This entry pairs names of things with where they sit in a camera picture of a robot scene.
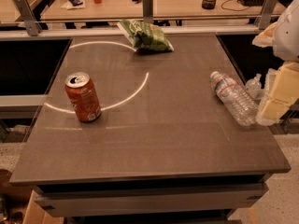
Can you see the cardboard box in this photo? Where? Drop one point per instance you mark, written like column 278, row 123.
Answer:
column 36, row 215

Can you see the small clear sanitizer bottle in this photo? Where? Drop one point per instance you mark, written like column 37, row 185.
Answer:
column 254, row 86

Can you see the right metal bracket post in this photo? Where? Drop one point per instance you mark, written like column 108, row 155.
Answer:
column 263, row 20

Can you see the clear plastic water bottle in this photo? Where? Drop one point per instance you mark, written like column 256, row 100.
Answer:
column 234, row 97

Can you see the left metal bracket post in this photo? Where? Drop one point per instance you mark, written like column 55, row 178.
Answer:
column 31, row 24

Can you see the orange soda can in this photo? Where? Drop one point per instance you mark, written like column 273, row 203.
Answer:
column 81, row 92

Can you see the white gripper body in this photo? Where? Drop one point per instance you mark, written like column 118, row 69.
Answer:
column 288, row 36

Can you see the dark phone on paper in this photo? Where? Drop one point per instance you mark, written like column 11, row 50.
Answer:
column 75, row 3

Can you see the middle metal bracket post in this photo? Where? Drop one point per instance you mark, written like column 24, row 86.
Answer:
column 147, row 6

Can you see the green chip bag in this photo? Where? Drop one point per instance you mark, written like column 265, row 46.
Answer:
column 144, row 35

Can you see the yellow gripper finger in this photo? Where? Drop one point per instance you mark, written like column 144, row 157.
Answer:
column 265, row 38
column 282, row 93

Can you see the metal bracket post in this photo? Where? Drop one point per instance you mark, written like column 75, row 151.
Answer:
column 263, row 20
column 31, row 24
column 147, row 6

